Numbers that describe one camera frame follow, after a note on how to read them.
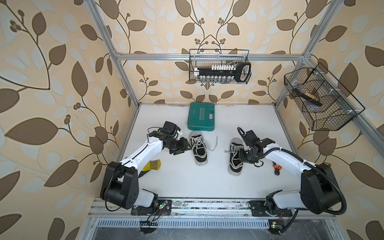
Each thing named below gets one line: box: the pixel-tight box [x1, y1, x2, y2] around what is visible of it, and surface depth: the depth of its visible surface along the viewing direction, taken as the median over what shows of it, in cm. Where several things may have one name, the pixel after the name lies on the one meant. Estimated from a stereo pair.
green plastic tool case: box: [187, 102, 215, 131], surface depth 110 cm
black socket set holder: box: [193, 62, 252, 83], surface depth 86 cm
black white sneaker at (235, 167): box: [228, 137, 244, 177], surface depth 85 cm
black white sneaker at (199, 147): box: [189, 130, 208, 167], surface depth 91 cm
